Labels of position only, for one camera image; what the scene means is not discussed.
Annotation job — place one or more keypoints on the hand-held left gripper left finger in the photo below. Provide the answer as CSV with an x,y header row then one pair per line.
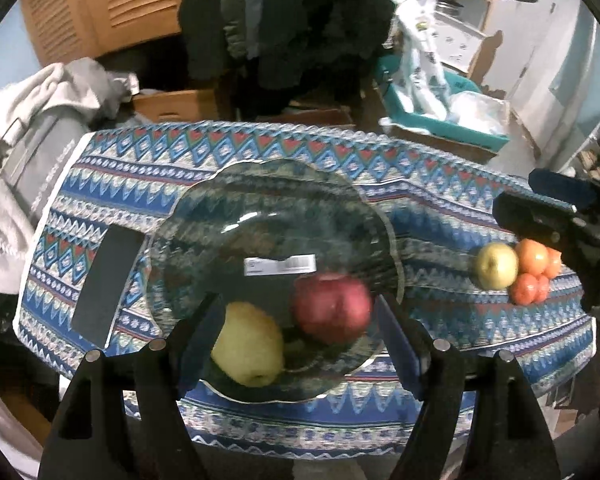
x,y
200,355

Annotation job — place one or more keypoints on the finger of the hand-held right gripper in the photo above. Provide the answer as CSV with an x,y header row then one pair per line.
x,y
560,185
525,217

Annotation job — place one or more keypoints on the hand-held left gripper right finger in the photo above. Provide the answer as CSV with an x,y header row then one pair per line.
x,y
396,352

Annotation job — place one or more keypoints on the large orange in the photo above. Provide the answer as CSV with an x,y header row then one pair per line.
x,y
532,257

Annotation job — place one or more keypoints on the small tangerine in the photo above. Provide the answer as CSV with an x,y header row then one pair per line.
x,y
543,287
555,264
524,289

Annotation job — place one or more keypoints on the red apple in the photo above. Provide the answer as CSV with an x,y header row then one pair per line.
x,y
330,310

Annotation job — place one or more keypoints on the clear glass plate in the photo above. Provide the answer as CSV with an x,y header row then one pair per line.
x,y
260,210

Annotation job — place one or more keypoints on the yellow pear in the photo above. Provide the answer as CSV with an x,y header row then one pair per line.
x,y
250,345

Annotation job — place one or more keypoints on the yellow-green apple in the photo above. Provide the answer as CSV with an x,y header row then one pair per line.
x,y
495,266

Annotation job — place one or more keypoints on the teal storage box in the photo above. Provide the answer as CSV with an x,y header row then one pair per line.
x,y
480,137

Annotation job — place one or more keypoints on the clear plastic bag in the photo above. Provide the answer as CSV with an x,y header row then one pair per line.
x,y
480,110

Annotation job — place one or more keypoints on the large cardboard box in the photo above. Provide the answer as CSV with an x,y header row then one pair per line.
x,y
440,142

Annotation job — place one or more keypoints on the black rectangular sheet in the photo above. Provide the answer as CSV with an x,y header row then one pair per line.
x,y
107,285

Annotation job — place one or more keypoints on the white perforated basket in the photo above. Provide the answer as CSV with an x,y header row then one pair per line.
x,y
457,40

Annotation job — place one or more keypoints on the wooden shelf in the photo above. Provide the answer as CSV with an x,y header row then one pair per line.
x,y
487,10

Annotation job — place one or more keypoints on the white printed bag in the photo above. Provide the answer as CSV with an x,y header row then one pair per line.
x,y
420,50

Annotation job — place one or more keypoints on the blue patterned tablecloth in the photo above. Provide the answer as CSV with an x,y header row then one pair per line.
x,y
305,145

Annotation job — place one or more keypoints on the white knitted cloth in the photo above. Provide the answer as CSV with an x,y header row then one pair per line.
x,y
2,235

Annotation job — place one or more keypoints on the grey printed fabric bag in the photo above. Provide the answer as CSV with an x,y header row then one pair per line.
x,y
45,160

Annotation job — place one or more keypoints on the small cardboard box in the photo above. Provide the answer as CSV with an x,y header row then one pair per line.
x,y
175,105

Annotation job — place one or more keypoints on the light grey sweatshirt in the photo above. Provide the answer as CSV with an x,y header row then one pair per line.
x,y
65,85

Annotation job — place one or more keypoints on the dark hanging clothes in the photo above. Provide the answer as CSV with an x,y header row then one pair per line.
x,y
290,20

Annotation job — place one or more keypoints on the wooden louvered cabinet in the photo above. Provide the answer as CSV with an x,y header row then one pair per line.
x,y
105,5

